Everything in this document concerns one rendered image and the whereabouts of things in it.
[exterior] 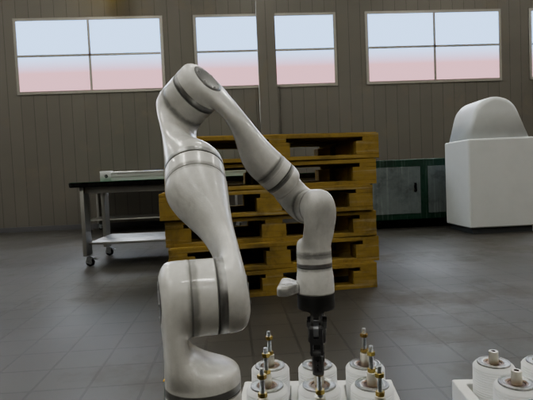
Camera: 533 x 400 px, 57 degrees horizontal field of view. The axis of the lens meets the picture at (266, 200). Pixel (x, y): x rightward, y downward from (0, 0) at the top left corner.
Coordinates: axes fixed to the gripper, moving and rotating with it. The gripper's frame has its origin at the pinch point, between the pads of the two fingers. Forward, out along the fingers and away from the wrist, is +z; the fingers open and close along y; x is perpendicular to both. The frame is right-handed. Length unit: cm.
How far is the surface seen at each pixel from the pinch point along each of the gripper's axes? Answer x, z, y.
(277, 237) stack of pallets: 31, -3, 201
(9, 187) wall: 514, -50, 633
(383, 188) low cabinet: -68, -24, 532
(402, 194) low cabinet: -92, -15, 537
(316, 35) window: 12, -280, 730
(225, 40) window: 159, -275, 700
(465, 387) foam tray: -35.1, 17.0, 28.4
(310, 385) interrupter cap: 2.6, 9.7, 11.7
